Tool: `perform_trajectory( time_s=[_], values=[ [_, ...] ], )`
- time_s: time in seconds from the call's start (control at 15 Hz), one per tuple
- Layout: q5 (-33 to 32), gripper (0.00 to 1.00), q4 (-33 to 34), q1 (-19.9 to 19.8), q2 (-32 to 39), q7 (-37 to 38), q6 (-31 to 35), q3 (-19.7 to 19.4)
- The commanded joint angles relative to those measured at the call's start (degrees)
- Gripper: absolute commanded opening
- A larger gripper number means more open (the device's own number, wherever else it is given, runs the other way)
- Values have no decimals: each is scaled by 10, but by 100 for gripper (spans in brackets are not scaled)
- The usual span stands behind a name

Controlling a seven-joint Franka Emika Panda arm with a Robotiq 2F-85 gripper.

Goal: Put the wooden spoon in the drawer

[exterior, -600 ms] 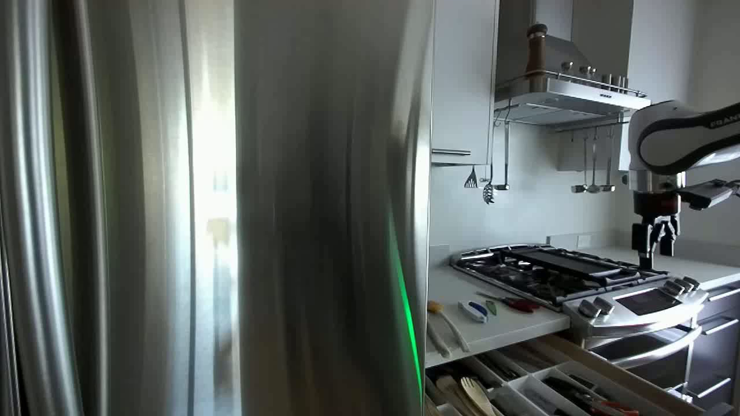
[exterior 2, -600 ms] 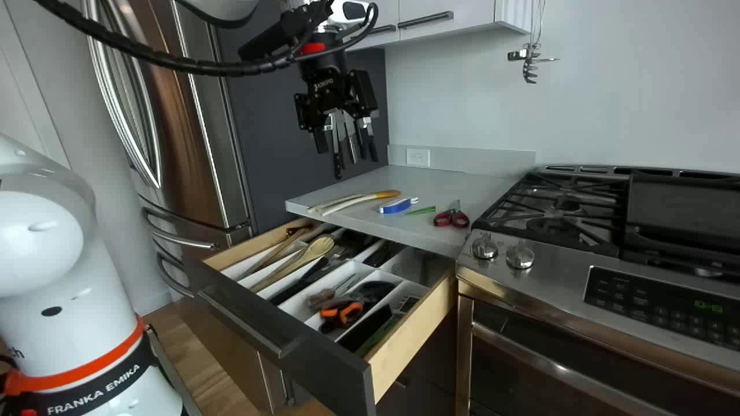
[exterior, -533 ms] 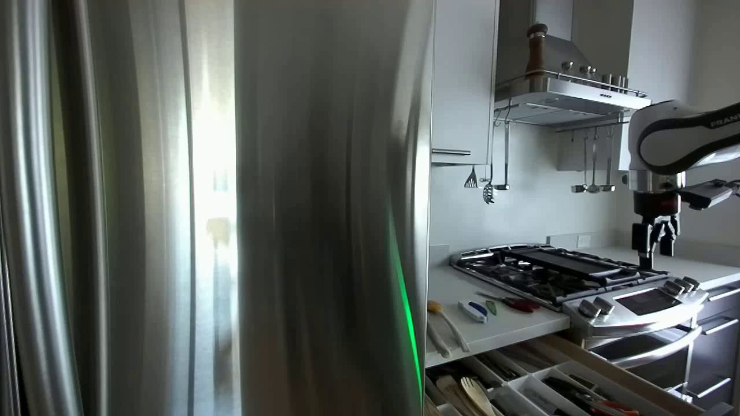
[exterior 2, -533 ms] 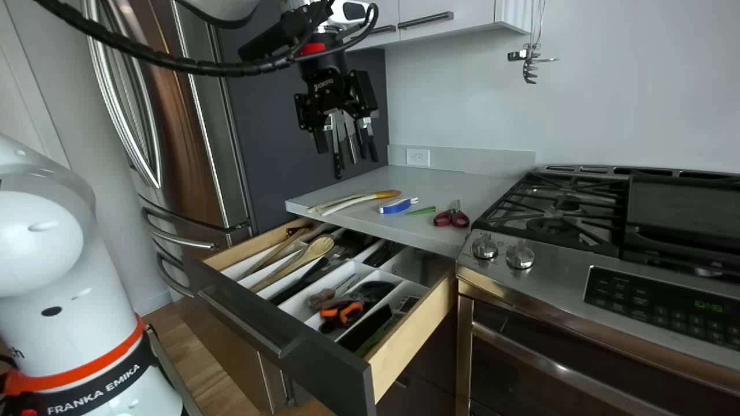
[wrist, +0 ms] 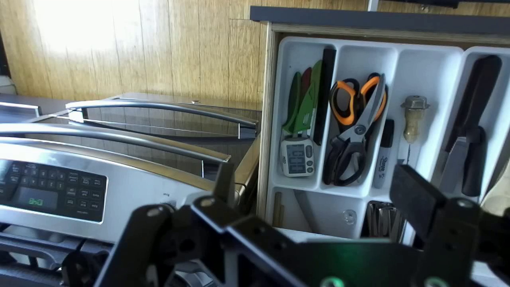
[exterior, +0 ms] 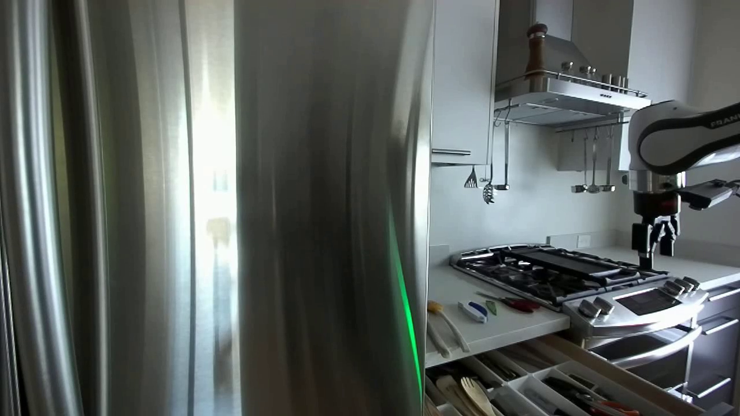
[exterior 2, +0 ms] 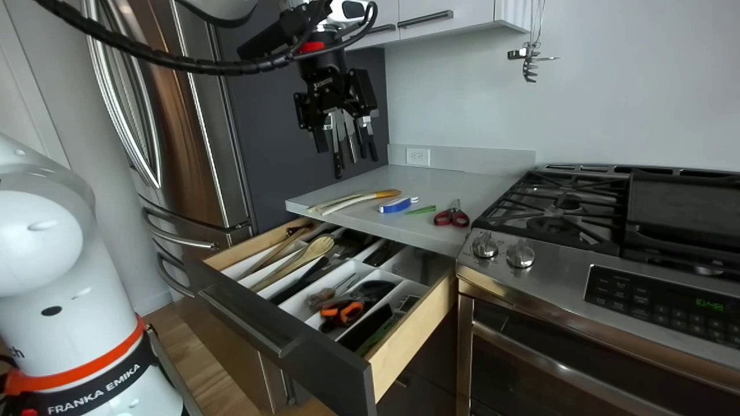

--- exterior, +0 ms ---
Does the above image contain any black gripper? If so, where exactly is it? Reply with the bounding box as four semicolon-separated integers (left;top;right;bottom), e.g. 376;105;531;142
629;189;683;272

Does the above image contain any wooden spoon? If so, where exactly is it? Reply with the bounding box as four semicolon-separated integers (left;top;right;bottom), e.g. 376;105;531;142
427;301;468;354

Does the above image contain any open cutlery drawer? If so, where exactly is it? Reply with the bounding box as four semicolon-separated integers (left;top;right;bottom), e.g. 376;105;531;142
423;332;707;416

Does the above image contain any black gas cooktop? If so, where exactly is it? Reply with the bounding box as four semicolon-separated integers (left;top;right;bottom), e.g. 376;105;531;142
448;242;671;311

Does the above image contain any white cutlery tray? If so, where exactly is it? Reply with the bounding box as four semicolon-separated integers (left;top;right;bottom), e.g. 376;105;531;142
493;360;666;416

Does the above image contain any stainless steel range hood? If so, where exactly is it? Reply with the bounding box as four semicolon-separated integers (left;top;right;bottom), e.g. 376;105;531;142
493;0;655;129

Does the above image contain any small blue white item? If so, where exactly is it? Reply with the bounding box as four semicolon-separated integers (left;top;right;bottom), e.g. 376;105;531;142
458;298;489;326

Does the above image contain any light wooden spatula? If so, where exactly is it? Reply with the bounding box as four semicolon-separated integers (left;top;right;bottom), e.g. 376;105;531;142
458;375;500;416

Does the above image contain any brown wooden pepper mill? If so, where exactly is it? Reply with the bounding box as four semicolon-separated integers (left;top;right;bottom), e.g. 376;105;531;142
525;21;552;81

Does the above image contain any thin grey utensil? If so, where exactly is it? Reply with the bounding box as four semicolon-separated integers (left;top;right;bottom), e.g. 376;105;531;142
426;320;450;359

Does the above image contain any wooden utensil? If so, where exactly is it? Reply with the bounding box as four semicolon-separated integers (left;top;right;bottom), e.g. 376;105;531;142
431;372;473;416

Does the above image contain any white upper cabinet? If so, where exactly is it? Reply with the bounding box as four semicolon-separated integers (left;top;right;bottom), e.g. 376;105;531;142
429;0;502;169

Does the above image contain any stainless steel refrigerator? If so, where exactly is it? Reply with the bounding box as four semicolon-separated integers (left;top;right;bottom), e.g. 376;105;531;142
0;0;435;416

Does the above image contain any oven with silver handle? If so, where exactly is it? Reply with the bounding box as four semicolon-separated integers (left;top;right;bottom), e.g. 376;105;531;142
564;272;740;414

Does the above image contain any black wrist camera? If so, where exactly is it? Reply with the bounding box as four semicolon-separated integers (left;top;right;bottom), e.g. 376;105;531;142
678;178;740;213

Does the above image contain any red handled tool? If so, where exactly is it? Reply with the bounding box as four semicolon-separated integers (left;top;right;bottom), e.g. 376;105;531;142
473;289;542;317

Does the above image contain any dark handled knife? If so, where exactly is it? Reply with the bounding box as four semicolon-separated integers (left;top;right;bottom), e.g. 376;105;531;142
541;375;643;416

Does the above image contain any metal wall rail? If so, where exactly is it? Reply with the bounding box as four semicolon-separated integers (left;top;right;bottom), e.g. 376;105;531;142
481;105;629;208

